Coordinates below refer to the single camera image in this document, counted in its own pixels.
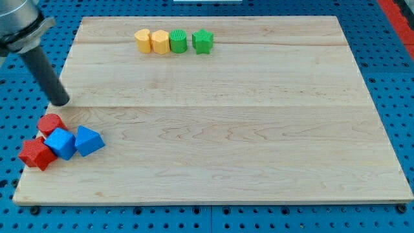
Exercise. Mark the yellow hexagon block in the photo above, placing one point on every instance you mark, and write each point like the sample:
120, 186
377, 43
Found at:
160, 42

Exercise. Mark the green star block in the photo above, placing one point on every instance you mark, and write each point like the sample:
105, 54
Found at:
202, 41

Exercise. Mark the red cylinder block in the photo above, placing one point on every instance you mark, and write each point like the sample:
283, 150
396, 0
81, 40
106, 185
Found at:
49, 122

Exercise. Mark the yellow heart block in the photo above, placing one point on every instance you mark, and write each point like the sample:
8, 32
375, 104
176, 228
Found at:
143, 40

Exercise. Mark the green cylinder block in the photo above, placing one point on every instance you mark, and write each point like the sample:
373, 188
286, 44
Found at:
178, 41

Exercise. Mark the red strip at edge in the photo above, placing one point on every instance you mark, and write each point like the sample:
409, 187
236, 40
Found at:
399, 22

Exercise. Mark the red star block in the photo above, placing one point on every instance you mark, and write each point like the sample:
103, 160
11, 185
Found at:
35, 153

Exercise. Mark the wooden board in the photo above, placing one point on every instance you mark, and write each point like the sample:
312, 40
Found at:
277, 113

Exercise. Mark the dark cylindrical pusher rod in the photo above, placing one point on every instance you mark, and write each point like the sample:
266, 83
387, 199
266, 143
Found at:
41, 69

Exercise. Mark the blue cube block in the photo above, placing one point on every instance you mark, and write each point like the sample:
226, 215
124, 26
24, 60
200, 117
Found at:
62, 143

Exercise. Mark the blue triangle block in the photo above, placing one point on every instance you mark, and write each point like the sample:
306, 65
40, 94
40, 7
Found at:
88, 141

